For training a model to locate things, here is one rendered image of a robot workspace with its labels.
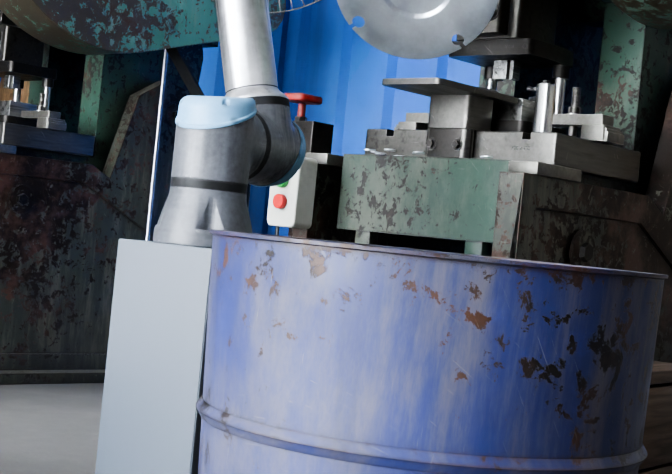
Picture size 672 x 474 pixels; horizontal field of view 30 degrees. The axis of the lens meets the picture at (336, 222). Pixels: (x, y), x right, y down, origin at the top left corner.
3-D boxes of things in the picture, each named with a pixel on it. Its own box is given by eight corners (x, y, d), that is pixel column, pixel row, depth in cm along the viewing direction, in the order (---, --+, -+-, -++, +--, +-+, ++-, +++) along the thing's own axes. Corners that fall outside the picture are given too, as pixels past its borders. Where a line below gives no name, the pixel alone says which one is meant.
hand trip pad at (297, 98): (298, 130, 247) (301, 92, 247) (276, 129, 251) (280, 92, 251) (322, 134, 252) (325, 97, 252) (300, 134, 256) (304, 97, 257)
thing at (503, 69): (509, 78, 243) (511, 59, 243) (489, 78, 246) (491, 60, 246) (519, 81, 245) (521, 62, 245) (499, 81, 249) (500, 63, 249)
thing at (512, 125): (522, 136, 234) (524, 119, 234) (437, 134, 248) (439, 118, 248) (568, 146, 246) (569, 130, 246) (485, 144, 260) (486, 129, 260)
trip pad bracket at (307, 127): (304, 215, 245) (314, 115, 245) (270, 212, 251) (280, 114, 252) (325, 217, 249) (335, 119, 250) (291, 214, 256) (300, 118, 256)
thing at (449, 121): (432, 151, 220) (440, 74, 220) (372, 149, 229) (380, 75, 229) (513, 166, 238) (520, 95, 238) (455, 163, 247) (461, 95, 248)
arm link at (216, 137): (153, 175, 187) (163, 84, 187) (202, 182, 199) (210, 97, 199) (222, 180, 181) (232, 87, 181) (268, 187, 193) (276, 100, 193)
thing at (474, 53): (529, 67, 234) (531, 37, 234) (444, 68, 248) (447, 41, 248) (574, 80, 246) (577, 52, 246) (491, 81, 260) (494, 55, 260)
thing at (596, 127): (607, 141, 227) (612, 84, 227) (529, 139, 239) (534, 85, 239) (623, 145, 232) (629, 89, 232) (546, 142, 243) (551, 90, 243)
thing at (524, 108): (520, 121, 238) (522, 97, 238) (457, 121, 248) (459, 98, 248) (546, 128, 244) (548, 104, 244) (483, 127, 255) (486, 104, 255)
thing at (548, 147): (554, 166, 220) (557, 132, 220) (362, 158, 251) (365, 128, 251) (639, 183, 242) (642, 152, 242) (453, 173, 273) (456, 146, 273)
